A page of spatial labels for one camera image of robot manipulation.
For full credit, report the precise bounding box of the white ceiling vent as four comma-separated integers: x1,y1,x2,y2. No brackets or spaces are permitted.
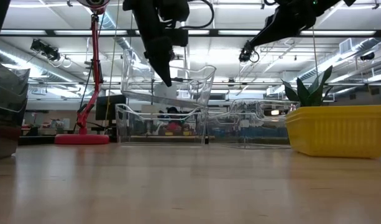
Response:
339,37,354,56

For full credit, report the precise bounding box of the black overhead camera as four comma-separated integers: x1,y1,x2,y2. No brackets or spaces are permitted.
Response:
238,39,260,63

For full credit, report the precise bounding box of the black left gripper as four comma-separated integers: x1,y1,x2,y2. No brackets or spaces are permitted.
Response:
122,0,190,88

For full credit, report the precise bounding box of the artificial plant in white pot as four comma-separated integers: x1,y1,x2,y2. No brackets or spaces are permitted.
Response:
280,65,334,108

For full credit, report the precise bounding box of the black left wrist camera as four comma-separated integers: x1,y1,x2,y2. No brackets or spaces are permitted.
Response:
158,0,191,23

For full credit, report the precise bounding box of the person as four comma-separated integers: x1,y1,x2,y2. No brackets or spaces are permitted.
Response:
158,106,186,136

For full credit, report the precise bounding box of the overhead light bar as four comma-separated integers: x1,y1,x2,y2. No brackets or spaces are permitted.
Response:
0,28,381,39

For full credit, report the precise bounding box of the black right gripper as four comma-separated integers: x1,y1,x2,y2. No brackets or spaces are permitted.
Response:
248,0,334,49

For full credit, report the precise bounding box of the yellow plastic basket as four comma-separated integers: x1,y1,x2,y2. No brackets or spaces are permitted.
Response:
283,104,381,123
285,116,381,160

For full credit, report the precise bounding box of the clear plastic basket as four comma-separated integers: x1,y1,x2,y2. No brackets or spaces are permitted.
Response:
114,103,209,148
207,98,300,151
120,49,218,110

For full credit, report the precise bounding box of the red desk lamp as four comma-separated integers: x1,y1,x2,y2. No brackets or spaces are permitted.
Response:
53,0,111,146

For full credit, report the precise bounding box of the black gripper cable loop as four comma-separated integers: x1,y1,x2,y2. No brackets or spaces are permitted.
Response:
186,0,216,30

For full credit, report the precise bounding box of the dark background monitor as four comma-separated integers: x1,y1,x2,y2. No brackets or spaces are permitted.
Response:
94,93,127,123

